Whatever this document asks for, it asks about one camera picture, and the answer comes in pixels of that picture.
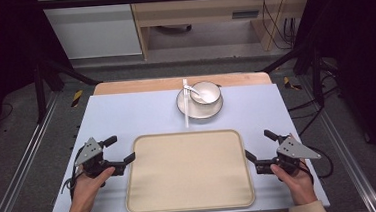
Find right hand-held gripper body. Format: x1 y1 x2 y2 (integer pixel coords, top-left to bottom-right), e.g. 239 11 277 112
270 132 323 178

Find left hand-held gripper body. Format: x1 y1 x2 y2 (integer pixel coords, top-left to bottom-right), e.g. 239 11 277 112
72 135 116 181

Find person's right hand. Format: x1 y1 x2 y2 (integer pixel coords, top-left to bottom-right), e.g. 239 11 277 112
269 158 319 208

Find person's left hand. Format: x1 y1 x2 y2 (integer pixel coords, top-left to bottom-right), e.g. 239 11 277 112
65 166 119 212

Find yellow black floor tape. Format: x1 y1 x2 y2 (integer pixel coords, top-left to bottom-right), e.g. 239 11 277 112
70 89 86 108
281 74 303 92

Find beige rectangular tray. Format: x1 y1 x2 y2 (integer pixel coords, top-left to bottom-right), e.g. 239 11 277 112
120 127 257 212

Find white bowl dark rim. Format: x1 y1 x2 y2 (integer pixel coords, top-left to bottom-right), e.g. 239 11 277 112
188 80 223 107

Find black metal stand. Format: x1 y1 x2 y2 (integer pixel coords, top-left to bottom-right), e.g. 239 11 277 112
31 54 105 125
257 42 326 113

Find white plate dark rim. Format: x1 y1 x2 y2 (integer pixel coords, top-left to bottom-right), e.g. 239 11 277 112
175 85 226 122

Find white chopstick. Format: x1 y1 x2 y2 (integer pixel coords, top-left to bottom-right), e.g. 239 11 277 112
181 78 190 129
183 78 192 129

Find white ceramic spoon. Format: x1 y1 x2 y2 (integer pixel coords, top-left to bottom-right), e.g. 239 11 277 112
183 83 210 105

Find white cabinet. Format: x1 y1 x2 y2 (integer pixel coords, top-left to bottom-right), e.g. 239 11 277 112
35 0 143 63

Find dark curtain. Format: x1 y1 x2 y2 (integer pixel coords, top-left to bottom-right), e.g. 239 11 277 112
0 0 79 150
291 0 376 186

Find wooden desk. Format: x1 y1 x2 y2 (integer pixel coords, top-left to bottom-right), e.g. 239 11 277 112
126 0 320 62

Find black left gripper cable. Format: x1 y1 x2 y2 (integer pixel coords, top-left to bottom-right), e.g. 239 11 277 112
58 152 87 200

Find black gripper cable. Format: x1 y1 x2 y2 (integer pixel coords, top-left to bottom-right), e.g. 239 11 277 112
58 152 87 200
298 144 335 181

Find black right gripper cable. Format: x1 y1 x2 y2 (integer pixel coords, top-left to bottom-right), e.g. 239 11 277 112
298 144 335 181

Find black floor cables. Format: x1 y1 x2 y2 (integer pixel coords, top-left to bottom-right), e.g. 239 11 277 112
284 59 344 137

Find aluminium floor rail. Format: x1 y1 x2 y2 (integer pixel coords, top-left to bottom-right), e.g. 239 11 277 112
0 91 68 212
297 69 376 212

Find bundle of black wall cables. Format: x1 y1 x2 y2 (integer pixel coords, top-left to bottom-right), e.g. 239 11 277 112
260 0 299 53

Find grey desk handle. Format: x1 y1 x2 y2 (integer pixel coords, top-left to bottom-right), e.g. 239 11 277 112
230 9 261 21

